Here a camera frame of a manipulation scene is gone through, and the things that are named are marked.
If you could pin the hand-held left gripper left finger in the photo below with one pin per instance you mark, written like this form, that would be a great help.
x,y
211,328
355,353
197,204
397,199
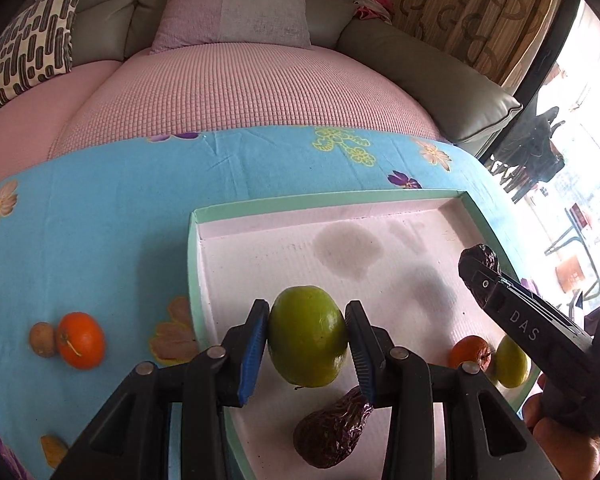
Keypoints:
x,y
252,355

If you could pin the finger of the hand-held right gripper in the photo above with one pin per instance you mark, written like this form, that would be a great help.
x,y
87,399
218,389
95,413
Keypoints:
x,y
522,325

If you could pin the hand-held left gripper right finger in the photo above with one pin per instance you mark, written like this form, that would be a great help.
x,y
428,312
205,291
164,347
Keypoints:
x,y
362,355

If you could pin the small green jujube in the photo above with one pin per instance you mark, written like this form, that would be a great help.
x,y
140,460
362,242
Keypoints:
x,y
512,366

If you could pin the large green jujube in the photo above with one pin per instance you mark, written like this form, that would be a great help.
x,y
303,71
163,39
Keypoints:
x,y
307,335

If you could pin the small orange tangerine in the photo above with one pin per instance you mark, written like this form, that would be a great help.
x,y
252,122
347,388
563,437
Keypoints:
x,y
80,341
466,351

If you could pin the wide dark dried date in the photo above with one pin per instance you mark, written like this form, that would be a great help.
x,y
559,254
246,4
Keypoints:
x,y
486,255

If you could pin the pointed dark dried date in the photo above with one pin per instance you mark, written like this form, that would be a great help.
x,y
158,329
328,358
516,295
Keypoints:
x,y
325,435

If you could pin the teal shallow box tray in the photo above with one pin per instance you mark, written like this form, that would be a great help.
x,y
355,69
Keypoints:
x,y
290,260

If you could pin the person's right hand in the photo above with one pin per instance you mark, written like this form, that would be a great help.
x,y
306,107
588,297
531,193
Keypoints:
x,y
565,450

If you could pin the dark hanging clothes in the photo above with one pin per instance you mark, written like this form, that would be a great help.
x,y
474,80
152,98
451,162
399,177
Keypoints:
x,y
530,150

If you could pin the blue floral blanket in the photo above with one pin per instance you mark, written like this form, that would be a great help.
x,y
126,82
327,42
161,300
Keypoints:
x,y
105,240

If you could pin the pink sofa seat cover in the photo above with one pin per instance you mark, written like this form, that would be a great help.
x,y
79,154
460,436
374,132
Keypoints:
x,y
240,95
40,110

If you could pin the grey sofa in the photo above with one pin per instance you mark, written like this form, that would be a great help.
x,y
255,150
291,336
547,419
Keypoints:
x,y
430,65

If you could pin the beige patterned curtain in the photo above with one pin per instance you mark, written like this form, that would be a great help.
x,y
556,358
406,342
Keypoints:
x,y
460,15

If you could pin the lilac pillow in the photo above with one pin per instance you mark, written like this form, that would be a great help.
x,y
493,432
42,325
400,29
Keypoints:
x,y
230,5

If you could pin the black and white patterned pillow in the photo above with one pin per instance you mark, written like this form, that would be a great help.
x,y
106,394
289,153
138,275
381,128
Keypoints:
x,y
30,45

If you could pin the metal frame chair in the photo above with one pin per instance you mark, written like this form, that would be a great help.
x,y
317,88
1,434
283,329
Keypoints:
x,y
575,265

